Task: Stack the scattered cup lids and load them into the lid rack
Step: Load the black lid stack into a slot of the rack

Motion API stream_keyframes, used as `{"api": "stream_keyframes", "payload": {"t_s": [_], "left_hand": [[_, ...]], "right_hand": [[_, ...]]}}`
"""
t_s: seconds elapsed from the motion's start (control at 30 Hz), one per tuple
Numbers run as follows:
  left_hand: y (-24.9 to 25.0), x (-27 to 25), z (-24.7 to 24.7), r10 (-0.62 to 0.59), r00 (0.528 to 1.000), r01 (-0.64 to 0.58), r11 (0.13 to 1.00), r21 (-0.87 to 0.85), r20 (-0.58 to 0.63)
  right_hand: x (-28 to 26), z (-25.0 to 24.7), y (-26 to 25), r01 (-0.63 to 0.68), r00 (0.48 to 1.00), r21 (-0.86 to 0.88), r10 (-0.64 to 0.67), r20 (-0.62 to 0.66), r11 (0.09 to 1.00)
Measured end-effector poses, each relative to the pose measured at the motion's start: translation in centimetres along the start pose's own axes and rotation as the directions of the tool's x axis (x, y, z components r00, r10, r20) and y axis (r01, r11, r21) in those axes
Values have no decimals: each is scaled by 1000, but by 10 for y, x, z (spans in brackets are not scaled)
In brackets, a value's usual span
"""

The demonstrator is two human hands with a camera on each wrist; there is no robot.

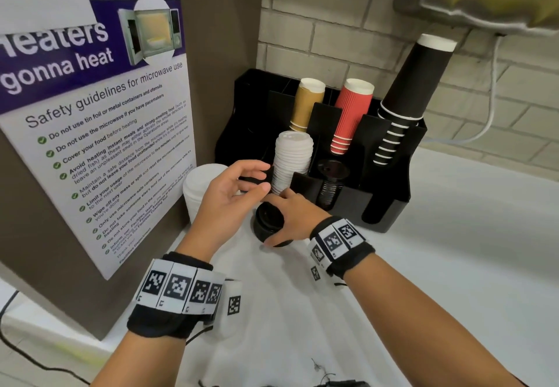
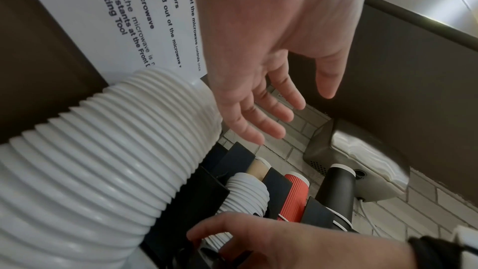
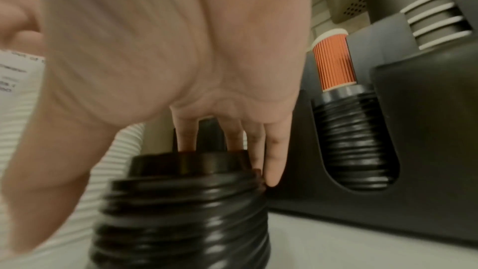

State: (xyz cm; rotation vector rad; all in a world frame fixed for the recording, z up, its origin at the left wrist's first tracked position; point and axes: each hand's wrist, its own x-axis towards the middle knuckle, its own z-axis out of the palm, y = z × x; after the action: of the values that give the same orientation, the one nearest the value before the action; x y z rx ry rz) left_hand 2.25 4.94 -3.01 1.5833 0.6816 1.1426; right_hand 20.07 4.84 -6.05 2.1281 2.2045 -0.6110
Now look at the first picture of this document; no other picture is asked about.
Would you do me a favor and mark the right marker wristband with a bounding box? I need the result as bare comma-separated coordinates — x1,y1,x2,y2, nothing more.
307,216,376,281

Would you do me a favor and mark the person's left forearm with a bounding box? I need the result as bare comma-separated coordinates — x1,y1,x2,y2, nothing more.
89,332,191,387

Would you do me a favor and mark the stack of white lids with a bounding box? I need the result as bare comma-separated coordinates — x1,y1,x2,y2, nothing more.
270,131,314,196
182,164,230,226

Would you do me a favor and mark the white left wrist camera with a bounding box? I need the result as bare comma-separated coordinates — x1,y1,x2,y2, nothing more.
214,279,243,342

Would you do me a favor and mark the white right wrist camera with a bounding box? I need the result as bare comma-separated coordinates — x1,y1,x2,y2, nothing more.
307,260,346,289

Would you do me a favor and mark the stack of red paper cups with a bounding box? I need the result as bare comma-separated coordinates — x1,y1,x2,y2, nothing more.
330,78,375,156

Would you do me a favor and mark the black chest camera mount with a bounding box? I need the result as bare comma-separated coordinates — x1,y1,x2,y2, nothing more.
305,380,372,387

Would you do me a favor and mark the person's right forearm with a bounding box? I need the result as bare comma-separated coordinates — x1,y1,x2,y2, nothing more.
342,253,529,387

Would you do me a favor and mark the person's left hand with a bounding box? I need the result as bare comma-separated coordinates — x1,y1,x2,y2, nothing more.
174,159,273,264

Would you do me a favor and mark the marker wristband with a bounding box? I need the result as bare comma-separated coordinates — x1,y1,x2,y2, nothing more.
126,252,226,339
307,216,376,281

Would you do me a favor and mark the short stack of black lids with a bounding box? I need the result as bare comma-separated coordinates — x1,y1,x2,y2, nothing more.
316,159,350,211

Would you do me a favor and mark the person's right hand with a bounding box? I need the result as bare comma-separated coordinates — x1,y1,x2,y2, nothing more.
261,188,332,248

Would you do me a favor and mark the left marker wristband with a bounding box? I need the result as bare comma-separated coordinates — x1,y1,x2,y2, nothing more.
126,252,226,339

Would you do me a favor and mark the stack of gold paper cups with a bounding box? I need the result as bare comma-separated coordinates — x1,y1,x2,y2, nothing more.
289,78,326,133

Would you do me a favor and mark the black cup and lid organizer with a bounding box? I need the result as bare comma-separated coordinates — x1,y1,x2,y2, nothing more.
214,68,428,233

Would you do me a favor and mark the white power cable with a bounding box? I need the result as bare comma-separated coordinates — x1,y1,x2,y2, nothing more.
421,35,501,145

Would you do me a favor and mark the microwave safety poster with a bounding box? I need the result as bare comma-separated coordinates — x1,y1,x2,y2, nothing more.
0,0,197,281

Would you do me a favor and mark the black floor cable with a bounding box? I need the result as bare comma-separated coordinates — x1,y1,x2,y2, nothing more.
0,290,90,385

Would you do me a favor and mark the black left camera cable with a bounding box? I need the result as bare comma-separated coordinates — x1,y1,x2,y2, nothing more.
185,328,215,346

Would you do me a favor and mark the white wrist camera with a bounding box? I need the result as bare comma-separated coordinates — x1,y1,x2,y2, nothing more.
307,260,346,289
214,279,243,342

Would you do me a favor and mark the stack of black paper cups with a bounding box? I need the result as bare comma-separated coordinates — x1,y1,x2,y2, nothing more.
372,34,458,167

